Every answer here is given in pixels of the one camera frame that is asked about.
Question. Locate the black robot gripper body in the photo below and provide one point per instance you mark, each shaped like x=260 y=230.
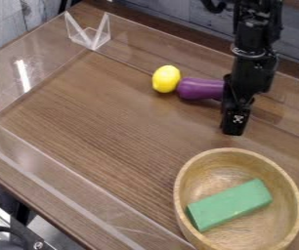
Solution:
x=249 y=78

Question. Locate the clear acrylic tray walls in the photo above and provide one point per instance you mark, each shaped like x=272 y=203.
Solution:
x=92 y=143

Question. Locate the green rectangular block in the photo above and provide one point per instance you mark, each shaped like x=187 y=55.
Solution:
x=228 y=205

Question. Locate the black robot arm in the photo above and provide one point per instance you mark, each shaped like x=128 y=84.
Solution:
x=256 y=29

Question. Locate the purple toy eggplant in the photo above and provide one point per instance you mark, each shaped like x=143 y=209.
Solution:
x=197 y=88

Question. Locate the yellow toy lemon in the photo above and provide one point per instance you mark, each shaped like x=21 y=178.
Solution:
x=165 y=79

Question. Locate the brown wooden bowl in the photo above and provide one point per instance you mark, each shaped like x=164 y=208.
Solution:
x=217 y=169

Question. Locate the clear acrylic corner bracket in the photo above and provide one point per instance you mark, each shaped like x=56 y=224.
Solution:
x=89 y=37

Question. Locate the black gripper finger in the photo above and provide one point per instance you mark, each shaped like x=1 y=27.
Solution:
x=235 y=117

